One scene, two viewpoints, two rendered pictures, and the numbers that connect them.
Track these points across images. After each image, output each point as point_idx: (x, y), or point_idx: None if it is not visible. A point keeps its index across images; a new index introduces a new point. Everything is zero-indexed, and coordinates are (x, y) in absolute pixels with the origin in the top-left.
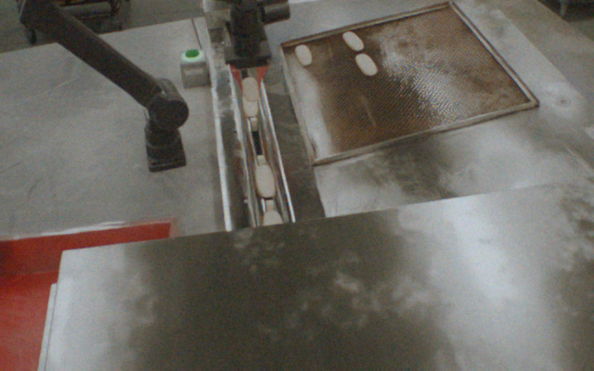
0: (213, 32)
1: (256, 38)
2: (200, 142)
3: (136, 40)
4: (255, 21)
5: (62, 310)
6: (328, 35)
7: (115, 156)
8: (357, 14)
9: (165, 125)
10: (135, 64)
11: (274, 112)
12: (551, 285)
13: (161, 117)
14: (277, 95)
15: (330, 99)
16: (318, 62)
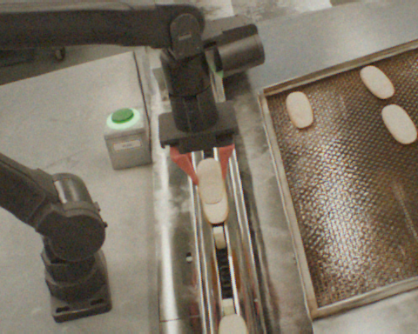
0: (159, 74)
1: (210, 100)
2: (136, 268)
3: (50, 91)
4: (205, 73)
5: None
6: (337, 73)
7: (5, 292)
8: (383, 29)
9: (69, 254)
10: (11, 160)
11: (255, 210)
12: None
13: (61, 242)
14: (260, 177)
15: (344, 190)
16: (324, 122)
